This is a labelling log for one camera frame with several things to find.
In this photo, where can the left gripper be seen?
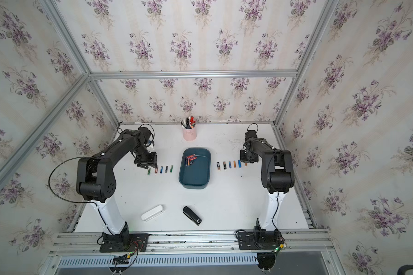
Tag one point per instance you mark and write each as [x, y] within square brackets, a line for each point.
[152, 161]

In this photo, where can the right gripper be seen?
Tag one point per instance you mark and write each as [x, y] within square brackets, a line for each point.
[243, 159]

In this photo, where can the teal plastic storage box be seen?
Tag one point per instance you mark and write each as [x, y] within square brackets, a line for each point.
[195, 168]

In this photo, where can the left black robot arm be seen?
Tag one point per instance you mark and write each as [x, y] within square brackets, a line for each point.
[96, 181]

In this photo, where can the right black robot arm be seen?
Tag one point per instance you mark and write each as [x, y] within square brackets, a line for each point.
[276, 176]

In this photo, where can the pink pen holder cup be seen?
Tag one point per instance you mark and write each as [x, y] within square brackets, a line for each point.
[189, 134]

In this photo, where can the white oblong case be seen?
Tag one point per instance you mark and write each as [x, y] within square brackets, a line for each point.
[152, 213]

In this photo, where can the black stapler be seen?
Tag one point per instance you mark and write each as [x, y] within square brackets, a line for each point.
[189, 213]

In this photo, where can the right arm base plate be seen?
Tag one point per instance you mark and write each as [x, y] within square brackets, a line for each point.
[261, 240]

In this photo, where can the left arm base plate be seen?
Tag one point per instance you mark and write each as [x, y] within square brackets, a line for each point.
[112, 244]

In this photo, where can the aluminium front rail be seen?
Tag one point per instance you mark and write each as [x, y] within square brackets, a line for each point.
[192, 242]

